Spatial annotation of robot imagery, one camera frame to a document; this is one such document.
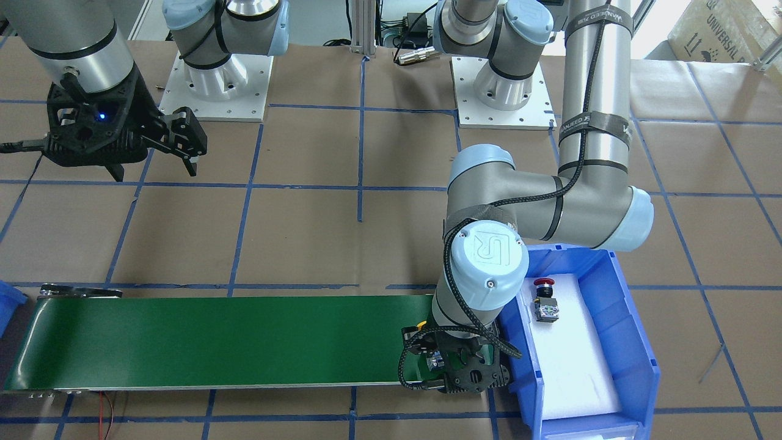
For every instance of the black power adapter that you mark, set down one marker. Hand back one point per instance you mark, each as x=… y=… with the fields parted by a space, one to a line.
x=415 y=25

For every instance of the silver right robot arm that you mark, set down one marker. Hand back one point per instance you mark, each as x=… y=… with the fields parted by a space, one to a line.
x=82 y=38

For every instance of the aluminium frame post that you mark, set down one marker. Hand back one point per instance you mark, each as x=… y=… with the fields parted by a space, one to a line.
x=363 y=15

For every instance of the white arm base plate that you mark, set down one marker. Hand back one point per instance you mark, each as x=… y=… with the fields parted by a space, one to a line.
x=234 y=92
x=486 y=100

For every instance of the white foam pad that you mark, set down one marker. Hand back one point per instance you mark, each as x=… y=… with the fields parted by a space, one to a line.
x=577 y=380

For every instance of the yellow push button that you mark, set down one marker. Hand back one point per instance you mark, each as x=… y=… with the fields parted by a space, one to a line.
x=428 y=347

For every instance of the green conveyor belt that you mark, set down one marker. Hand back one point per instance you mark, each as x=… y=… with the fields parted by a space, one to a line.
x=128 y=344

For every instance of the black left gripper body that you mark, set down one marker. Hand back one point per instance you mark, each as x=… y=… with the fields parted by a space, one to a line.
x=410 y=343

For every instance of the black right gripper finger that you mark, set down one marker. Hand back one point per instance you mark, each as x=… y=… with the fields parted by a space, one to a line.
x=182 y=127
x=187 y=153

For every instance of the red push button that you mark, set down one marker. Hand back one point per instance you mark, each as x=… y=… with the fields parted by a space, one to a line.
x=545 y=305

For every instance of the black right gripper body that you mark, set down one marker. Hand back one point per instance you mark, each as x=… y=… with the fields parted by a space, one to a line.
x=142 y=104

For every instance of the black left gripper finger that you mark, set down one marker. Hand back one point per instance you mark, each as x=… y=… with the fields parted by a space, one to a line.
x=414 y=341

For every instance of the cardboard box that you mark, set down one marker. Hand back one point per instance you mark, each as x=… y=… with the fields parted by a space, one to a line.
x=725 y=31

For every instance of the blue destination bin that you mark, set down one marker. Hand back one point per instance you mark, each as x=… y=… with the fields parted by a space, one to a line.
x=11 y=298

